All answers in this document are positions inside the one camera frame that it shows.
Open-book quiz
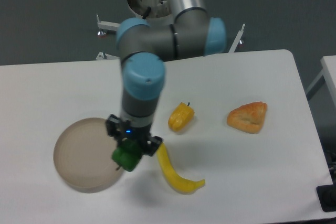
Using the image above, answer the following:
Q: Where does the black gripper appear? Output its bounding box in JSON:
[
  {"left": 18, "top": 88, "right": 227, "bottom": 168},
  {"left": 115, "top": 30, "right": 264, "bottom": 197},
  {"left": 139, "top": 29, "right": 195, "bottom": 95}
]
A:
[{"left": 105, "top": 114, "right": 162, "bottom": 156}]

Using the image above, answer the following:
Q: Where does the green bell pepper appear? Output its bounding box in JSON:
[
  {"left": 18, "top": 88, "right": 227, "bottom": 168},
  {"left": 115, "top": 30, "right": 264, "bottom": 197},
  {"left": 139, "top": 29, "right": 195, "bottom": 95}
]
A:
[{"left": 111, "top": 139, "right": 142, "bottom": 172}]

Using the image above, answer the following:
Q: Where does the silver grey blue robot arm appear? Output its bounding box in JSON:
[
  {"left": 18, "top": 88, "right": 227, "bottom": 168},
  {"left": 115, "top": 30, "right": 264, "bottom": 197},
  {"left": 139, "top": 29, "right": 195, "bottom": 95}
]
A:
[{"left": 106, "top": 0, "right": 226, "bottom": 156}]

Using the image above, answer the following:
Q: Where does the yellow bell pepper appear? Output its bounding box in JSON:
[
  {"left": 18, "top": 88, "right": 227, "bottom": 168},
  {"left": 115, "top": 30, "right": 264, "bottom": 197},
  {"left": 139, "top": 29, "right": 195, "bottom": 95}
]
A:
[{"left": 168, "top": 102, "right": 195, "bottom": 132}]

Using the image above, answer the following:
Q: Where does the beige round plate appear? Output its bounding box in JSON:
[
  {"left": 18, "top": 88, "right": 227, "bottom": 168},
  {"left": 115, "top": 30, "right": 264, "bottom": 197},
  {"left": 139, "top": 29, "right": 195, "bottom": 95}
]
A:
[{"left": 53, "top": 118, "right": 123, "bottom": 193}]

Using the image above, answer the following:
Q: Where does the yellow banana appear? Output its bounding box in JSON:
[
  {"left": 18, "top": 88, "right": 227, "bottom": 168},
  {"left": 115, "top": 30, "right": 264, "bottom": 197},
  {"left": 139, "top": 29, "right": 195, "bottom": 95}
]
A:
[{"left": 156, "top": 143, "right": 205, "bottom": 194}]

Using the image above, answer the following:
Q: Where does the orange pastry bread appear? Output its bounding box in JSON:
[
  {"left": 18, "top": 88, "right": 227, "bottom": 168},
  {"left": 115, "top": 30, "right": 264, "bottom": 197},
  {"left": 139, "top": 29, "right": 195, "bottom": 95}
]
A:
[{"left": 226, "top": 101, "right": 268, "bottom": 134}]

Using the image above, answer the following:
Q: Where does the black clamp device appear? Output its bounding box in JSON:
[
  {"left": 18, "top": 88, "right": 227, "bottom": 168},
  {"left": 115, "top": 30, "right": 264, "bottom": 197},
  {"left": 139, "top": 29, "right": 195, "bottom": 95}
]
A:
[{"left": 316, "top": 185, "right": 335, "bottom": 212}]

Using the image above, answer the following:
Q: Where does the white side table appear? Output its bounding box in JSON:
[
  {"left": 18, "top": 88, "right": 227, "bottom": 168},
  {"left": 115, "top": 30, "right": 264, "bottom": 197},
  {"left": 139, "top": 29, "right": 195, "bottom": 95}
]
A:
[{"left": 305, "top": 56, "right": 335, "bottom": 104}]

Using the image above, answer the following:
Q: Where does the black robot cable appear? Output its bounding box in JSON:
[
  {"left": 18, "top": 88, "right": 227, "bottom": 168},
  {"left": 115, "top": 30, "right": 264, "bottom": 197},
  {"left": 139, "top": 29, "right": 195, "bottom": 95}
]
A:
[{"left": 141, "top": 6, "right": 152, "bottom": 20}]

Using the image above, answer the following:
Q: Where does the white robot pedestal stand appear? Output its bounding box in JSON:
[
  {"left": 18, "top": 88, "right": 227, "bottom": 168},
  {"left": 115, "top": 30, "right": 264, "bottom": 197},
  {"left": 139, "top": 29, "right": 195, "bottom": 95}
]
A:
[{"left": 96, "top": 0, "right": 245, "bottom": 60}]

